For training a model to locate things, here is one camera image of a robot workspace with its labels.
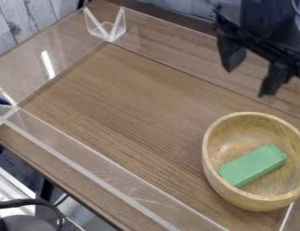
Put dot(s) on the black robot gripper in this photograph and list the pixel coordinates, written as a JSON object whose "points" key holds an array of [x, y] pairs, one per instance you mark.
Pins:
{"points": [[263, 26]]}

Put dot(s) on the light wooden bowl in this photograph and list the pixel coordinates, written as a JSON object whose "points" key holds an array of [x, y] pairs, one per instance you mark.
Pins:
{"points": [[235, 135]]}

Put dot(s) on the green rectangular block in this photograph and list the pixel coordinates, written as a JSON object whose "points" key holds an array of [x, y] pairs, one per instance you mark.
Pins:
{"points": [[254, 165]]}

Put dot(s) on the blue object at left edge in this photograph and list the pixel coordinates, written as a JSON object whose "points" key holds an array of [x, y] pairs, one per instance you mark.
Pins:
{"points": [[4, 102]]}

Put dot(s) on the black table leg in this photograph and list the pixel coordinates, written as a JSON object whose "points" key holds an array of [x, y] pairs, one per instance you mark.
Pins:
{"points": [[48, 190]]}

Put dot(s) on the clear acrylic corner bracket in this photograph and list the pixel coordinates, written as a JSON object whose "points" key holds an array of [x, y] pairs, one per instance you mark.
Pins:
{"points": [[107, 31]]}

